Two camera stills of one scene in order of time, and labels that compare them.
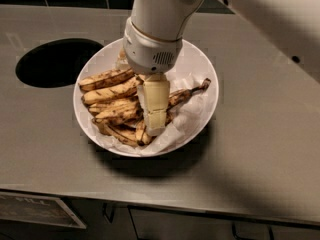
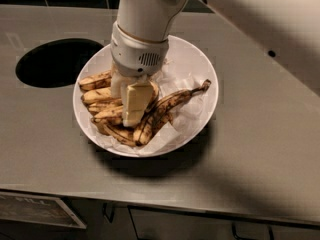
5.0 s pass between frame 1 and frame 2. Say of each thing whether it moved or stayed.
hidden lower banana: stayed
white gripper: moved
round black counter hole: stayed
